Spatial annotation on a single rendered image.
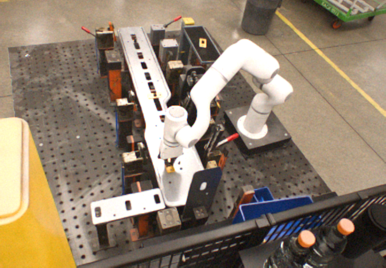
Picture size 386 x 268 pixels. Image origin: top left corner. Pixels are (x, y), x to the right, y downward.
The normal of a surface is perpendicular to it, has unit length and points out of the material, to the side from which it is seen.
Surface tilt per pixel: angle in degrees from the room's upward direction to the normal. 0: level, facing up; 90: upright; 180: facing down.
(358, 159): 0
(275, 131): 2
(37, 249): 90
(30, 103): 0
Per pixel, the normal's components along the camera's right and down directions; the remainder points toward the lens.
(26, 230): 0.78, 0.52
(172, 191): 0.14, -0.68
